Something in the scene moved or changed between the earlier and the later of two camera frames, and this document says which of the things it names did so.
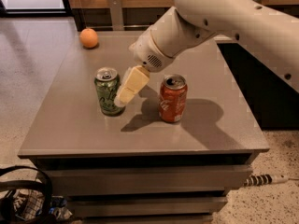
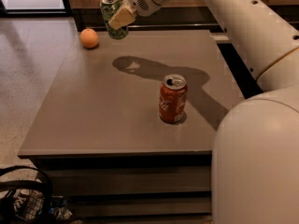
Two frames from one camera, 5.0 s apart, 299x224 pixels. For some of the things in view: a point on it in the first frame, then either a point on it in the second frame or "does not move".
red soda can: x=173 y=97 does not move
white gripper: x=147 y=52 to x=144 y=0
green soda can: x=107 y=85 to x=109 y=2
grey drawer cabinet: x=135 y=167 does not move
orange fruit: x=89 y=37 does not move
